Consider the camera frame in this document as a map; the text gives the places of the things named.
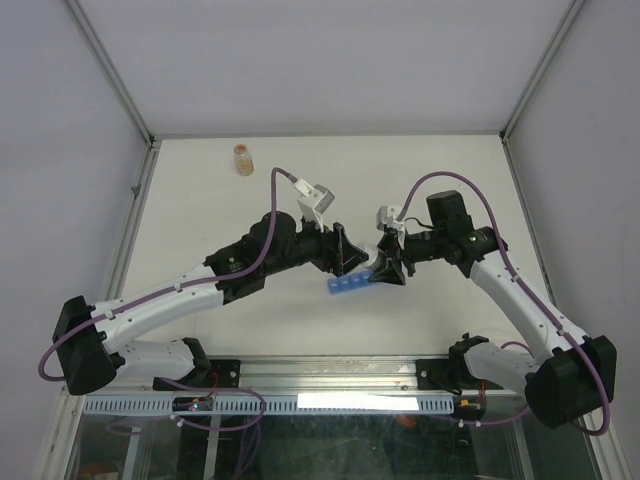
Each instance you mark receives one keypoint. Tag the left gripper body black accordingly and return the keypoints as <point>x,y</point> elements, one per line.
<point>329,259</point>

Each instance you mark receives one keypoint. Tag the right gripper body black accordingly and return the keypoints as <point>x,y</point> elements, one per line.
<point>401,255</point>

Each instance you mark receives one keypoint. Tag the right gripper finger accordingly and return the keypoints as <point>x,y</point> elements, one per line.
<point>388,244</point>
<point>390,271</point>

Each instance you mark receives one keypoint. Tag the white pill bottle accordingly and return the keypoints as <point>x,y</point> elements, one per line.
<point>374,257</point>

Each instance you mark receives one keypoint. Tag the blue weekly pill organizer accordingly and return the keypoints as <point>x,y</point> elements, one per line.
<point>349,282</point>

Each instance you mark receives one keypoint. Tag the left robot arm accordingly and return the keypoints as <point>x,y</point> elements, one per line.
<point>97,344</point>

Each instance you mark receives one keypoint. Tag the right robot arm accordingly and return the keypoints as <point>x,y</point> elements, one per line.
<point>567,373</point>

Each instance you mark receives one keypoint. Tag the amber pill bottle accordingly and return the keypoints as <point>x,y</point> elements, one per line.
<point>243,160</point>

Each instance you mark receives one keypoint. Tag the small status circuit board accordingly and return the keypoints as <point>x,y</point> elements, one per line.
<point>193,404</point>

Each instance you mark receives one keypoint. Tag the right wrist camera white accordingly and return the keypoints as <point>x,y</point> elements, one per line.
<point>389,217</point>

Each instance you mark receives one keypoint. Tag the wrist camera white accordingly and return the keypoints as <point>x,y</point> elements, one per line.
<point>389,217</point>
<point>313,201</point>

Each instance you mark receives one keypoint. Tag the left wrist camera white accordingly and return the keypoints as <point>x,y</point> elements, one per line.
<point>313,201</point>

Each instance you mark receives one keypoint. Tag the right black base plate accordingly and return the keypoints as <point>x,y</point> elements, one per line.
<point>444,374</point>

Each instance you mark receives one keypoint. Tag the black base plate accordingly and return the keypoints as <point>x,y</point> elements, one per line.
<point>211,373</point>
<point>444,374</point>

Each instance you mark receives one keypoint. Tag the aluminium mounting rail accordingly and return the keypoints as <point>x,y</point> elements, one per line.
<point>274,375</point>

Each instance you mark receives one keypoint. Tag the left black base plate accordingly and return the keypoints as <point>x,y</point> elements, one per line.
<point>211,373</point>

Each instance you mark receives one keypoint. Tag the slotted grey cable duct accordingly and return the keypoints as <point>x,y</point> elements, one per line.
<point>301,404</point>

